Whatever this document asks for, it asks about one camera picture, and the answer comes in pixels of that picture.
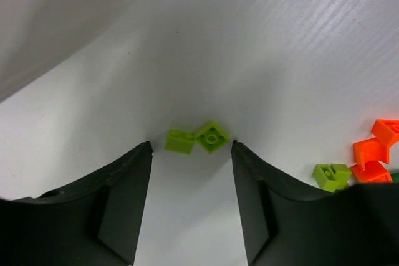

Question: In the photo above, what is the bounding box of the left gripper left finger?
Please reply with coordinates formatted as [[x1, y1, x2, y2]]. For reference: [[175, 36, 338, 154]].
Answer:
[[1, 141, 153, 265]]

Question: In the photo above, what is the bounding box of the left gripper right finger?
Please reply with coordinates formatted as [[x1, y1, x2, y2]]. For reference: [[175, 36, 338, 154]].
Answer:
[[231, 141, 398, 265]]

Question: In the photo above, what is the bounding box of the lime lego brick pair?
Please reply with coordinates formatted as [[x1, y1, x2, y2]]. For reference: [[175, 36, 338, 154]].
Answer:
[[165, 129, 195, 155]]

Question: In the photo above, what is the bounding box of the lime brick upper right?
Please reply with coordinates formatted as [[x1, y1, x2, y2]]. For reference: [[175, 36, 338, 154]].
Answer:
[[312, 164, 339, 193]]

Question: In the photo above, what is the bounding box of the orange slope lego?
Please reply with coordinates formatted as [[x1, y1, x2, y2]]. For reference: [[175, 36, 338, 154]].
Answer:
[[353, 138, 390, 171]]

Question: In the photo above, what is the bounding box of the orange studded lego brick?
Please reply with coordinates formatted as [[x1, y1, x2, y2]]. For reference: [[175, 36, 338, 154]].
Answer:
[[371, 119, 399, 148]]

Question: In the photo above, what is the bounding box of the lime flat lego plate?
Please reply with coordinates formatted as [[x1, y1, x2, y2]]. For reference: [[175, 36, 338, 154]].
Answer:
[[195, 121, 230, 154]]

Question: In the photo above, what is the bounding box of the white divided round container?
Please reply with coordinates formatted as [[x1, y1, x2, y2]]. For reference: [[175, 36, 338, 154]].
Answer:
[[1, 0, 155, 100]]

